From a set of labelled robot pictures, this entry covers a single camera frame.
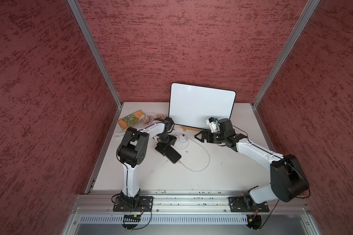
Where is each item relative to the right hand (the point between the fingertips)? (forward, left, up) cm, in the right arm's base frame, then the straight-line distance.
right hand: (199, 139), depth 86 cm
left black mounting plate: (-32, +30, -11) cm, 45 cm away
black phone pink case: (-4, +17, -14) cm, 22 cm away
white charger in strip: (+19, +35, -4) cm, 40 cm away
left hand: (-2, +18, -11) cm, 21 cm away
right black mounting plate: (-33, -17, -12) cm, 39 cm away
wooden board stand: (+14, +8, -8) cm, 17 cm away
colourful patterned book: (+23, +48, -8) cm, 54 cm away
